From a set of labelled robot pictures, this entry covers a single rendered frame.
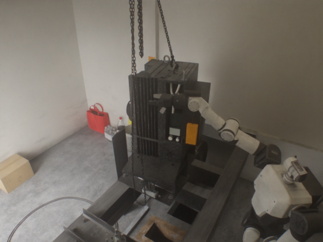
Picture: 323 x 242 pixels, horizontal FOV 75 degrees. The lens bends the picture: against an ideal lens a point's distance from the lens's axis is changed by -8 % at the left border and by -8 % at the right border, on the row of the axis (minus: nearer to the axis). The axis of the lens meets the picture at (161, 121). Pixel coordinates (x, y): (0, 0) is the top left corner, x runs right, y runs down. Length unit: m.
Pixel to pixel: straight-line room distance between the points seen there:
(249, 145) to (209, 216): 0.76
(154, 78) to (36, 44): 2.19
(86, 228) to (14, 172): 1.72
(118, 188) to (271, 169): 1.30
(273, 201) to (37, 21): 3.27
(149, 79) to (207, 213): 1.12
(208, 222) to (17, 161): 2.57
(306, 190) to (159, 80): 1.11
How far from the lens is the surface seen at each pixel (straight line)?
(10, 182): 3.38
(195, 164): 2.31
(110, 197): 2.03
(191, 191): 2.04
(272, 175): 1.29
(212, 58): 2.70
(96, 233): 1.83
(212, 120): 1.32
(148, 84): 1.68
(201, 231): 1.81
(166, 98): 1.30
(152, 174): 1.83
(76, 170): 3.38
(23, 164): 3.38
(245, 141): 1.36
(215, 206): 1.97
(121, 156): 2.22
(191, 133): 1.61
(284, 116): 2.74
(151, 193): 1.96
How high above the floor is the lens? 2.17
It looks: 31 degrees down
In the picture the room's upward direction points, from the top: straight up
